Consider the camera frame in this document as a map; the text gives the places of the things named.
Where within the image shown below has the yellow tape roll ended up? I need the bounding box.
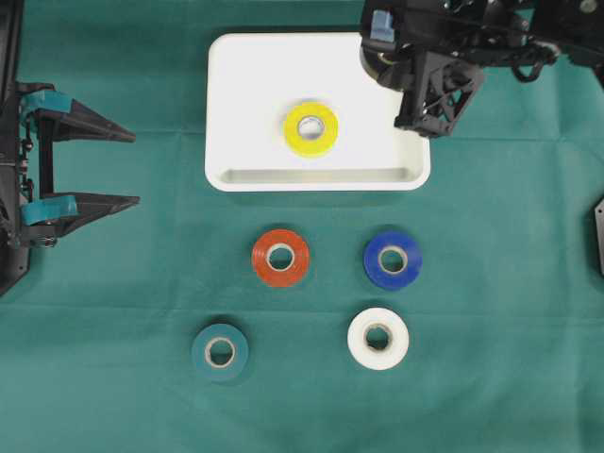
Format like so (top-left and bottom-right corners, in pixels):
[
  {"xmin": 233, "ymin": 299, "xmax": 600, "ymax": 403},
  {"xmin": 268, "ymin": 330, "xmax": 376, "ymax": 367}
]
[{"xmin": 283, "ymin": 101, "xmax": 339, "ymax": 159}]

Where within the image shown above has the teal tape roll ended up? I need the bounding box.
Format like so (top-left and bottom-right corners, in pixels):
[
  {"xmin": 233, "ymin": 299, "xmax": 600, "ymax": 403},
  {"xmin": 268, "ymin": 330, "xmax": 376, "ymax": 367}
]
[{"xmin": 191, "ymin": 324, "xmax": 249, "ymax": 382}]

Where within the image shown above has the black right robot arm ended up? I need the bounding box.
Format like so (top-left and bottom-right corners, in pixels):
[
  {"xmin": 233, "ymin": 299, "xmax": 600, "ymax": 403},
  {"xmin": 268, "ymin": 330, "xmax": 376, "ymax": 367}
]
[{"xmin": 360, "ymin": 0, "xmax": 603, "ymax": 139}]

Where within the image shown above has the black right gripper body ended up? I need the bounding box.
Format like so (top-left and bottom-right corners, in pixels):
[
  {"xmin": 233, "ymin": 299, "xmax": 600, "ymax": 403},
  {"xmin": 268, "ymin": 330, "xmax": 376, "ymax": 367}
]
[{"xmin": 361, "ymin": 1, "xmax": 529, "ymax": 90}]

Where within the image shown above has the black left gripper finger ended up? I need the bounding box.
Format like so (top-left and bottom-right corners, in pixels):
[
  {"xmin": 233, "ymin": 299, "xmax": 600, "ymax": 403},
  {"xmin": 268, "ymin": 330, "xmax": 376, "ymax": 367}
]
[
  {"xmin": 20, "ymin": 92, "xmax": 136, "ymax": 142},
  {"xmin": 21, "ymin": 193, "xmax": 140, "ymax": 239}
]

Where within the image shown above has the red tape roll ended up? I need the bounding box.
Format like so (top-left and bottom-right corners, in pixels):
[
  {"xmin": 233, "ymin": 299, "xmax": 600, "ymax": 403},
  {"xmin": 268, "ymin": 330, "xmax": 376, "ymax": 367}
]
[{"xmin": 251, "ymin": 228, "xmax": 310, "ymax": 288}]

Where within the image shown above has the black aluminium frame rail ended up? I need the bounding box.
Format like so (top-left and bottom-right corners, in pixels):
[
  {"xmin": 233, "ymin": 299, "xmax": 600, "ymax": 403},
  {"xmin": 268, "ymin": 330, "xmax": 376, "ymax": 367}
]
[{"xmin": 0, "ymin": 0, "xmax": 25, "ymax": 102}]

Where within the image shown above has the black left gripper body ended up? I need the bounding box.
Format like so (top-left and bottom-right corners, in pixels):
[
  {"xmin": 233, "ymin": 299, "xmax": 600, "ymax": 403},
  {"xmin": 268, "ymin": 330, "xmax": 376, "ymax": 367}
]
[{"xmin": 1, "ymin": 82, "xmax": 66, "ymax": 248}]

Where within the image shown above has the white tape roll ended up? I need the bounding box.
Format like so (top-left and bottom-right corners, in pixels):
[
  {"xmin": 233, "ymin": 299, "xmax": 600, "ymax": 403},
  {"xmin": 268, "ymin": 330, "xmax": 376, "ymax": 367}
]
[{"xmin": 347, "ymin": 308, "xmax": 410, "ymax": 371}]

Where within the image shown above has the black tape roll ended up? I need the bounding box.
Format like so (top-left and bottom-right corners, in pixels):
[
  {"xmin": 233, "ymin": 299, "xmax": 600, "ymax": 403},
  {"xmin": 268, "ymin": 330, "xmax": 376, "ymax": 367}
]
[{"xmin": 360, "ymin": 47, "xmax": 407, "ymax": 92}]

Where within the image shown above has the white plastic case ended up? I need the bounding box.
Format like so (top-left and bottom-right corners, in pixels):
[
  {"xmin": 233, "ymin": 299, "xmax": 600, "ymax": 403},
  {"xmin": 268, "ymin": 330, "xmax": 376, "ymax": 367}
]
[{"xmin": 205, "ymin": 32, "xmax": 430, "ymax": 192}]

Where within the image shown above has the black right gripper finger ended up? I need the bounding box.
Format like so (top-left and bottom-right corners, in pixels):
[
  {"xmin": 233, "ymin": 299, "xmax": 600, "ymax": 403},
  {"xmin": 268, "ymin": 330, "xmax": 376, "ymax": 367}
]
[{"xmin": 394, "ymin": 51, "xmax": 484, "ymax": 139}]

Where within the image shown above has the blue tape roll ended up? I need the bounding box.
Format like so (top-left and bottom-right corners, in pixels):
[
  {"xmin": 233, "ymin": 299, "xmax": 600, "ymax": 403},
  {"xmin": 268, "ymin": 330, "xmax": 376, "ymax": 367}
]
[{"xmin": 363, "ymin": 230, "xmax": 423, "ymax": 291}]

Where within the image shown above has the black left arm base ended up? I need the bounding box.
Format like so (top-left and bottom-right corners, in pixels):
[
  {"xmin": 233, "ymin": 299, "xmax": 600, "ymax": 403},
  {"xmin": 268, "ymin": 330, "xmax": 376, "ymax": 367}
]
[{"xmin": 0, "ymin": 237, "xmax": 30, "ymax": 295}]

